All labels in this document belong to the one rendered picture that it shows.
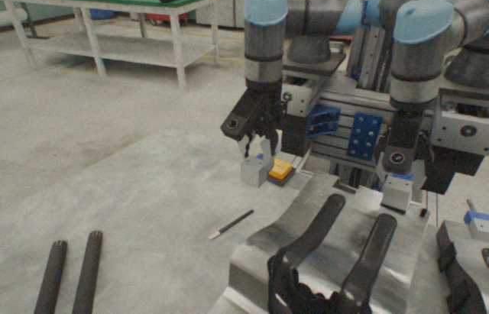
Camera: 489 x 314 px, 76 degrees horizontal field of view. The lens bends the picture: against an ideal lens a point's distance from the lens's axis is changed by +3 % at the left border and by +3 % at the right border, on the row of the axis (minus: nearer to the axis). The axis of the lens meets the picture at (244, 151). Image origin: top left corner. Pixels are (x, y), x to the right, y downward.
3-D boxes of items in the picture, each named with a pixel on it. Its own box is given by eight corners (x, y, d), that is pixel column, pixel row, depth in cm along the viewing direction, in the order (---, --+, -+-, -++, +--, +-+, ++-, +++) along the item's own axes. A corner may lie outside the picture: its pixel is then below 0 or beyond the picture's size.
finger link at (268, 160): (288, 163, 72) (283, 127, 68) (276, 176, 68) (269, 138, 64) (276, 161, 74) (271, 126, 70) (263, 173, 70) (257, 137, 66)
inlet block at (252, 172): (269, 155, 82) (270, 138, 79) (285, 161, 80) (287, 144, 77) (241, 180, 73) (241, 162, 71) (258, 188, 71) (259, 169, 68)
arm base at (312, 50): (295, 49, 119) (298, 21, 113) (335, 54, 113) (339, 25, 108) (280, 59, 108) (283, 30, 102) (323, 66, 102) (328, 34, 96)
